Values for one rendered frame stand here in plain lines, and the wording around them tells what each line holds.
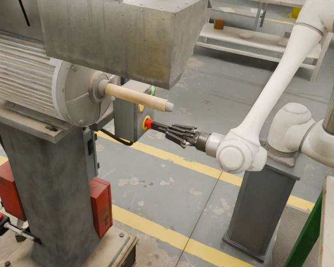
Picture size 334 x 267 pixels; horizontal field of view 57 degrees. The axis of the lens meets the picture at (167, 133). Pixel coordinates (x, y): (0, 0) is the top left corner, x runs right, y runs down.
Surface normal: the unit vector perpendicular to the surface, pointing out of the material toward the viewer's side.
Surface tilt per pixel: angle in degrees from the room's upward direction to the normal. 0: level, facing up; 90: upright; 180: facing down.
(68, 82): 78
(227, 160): 66
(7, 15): 90
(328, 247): 0
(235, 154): 70
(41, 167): 90
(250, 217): 90
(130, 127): 90
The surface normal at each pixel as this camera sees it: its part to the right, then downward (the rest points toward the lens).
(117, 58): -0.43, 0.51
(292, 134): -0.66, 0.31
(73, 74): 0.65, 0.22
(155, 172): 0.07, -0.81
